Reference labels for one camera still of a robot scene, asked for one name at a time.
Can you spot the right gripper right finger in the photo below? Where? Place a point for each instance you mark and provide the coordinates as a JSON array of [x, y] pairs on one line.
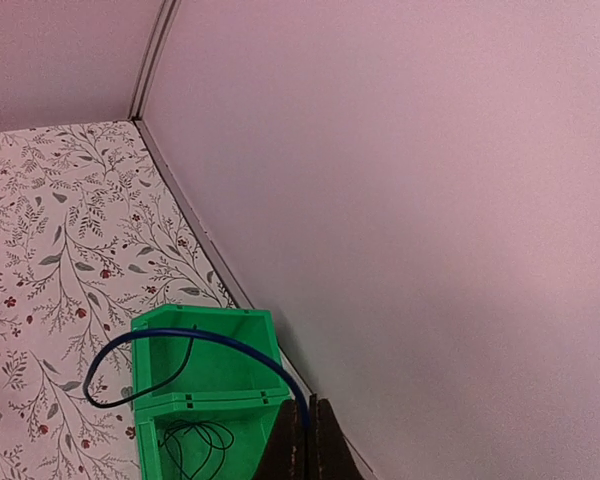
[[328, 455]]

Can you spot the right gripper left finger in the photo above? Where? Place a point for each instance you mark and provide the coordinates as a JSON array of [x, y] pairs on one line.
[[285, 454]]

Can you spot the green bin middle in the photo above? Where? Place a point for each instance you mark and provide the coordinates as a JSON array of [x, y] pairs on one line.
[[188, 439]]

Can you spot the green bin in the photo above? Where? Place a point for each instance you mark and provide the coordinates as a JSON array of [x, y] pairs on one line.
[[213, 372], [188, 439]]

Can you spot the green bin left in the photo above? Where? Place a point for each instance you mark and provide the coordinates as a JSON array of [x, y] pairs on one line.
[[213, 372]]

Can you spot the floral table mat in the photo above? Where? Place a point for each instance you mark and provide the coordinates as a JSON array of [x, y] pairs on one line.
[[90, 238]]

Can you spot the left aluminium frame post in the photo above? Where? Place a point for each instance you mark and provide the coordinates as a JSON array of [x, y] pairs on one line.
[[151, 57]]

